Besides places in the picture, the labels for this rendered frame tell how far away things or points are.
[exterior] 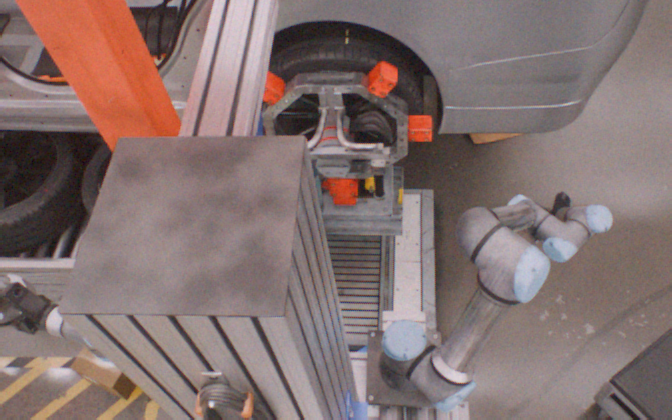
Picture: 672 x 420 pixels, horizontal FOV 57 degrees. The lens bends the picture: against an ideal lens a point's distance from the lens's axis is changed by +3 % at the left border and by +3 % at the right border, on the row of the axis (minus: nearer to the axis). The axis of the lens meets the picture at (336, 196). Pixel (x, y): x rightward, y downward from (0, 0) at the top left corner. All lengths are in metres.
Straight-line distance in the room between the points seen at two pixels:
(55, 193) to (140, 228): 2.27
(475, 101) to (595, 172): 1.22
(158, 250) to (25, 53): 2.55
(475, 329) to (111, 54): 1.09
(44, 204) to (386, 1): 1.76
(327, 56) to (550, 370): 1.60
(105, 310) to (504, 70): 1.76
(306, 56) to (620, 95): 2.11
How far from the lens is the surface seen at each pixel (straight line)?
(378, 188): 2.20
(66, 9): 1.56
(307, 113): 2.41
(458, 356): 1.60
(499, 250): 1.42
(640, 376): 2.55
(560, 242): 1.79
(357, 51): 2.18
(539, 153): 3.42
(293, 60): 2.20
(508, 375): 2.80
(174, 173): 0.79
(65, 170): 3.06
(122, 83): 1.67
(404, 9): 2.04
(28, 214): 3.00
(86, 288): 0.74
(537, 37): 2.16
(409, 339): 1.69
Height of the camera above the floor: 2.62
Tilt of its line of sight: 55 degrees down
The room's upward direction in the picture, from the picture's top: 9 degrees counter-clockwise
